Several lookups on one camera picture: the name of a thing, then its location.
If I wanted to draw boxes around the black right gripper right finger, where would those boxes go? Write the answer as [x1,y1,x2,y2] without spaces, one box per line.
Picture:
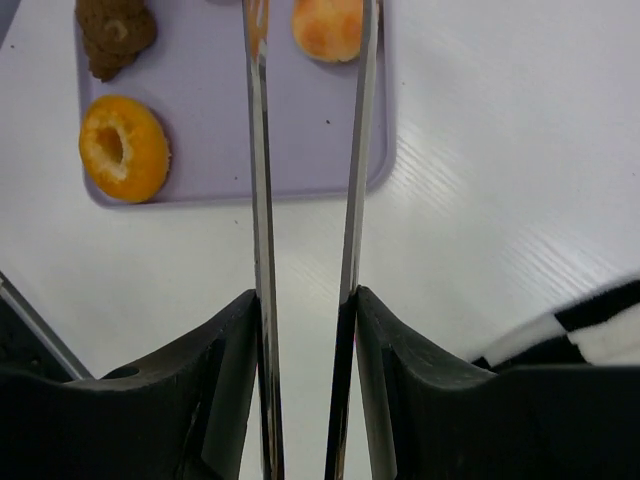
[356,288,639,479]

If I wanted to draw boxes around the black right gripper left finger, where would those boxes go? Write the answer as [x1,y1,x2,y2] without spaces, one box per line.
[1,290,257,479]

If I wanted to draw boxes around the metal serving tongs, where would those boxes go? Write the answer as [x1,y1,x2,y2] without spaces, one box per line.
[241,1,378,479]

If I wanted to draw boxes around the small round bun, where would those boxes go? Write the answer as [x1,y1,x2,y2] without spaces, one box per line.
[290,0,364,63]

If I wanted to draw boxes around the black white striped cloth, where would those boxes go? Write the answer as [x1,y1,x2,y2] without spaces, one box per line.
[470,277,639,372]

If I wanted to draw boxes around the lavender plastic tray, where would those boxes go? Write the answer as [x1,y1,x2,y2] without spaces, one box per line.
[73,0,400,209]

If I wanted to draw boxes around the brown chocolate croissant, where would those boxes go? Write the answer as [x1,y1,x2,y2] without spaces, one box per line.
[74,0,158,83]

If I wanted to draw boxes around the metal front rail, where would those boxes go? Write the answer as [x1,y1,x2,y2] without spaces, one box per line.
[1,274,93,380]

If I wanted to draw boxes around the orange ring bagel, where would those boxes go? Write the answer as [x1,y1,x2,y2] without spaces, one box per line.
[78,94,172,204]

